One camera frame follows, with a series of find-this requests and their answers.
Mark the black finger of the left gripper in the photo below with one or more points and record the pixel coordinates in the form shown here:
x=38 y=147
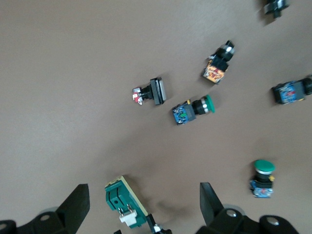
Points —
x=151 y=223
x=117 y=232

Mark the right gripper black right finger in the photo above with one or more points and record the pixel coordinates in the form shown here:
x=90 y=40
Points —
x=212 y=209

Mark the black square button red terminals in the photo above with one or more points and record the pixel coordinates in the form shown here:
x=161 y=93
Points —
x=156 y=91

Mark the black selector switch orange block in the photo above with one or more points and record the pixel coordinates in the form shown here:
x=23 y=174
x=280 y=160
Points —
x=214 y=70
x=275 y=7

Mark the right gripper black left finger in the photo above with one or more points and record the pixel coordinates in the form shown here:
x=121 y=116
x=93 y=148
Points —
x=70 y=209

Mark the green mushroom push button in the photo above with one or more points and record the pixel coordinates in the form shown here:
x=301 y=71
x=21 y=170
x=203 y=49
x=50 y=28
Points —
x=185 y=114
x=287 y=92
x=263 y=167

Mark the brown paper table cover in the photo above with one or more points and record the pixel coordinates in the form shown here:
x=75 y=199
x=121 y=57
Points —
x=73 y=73

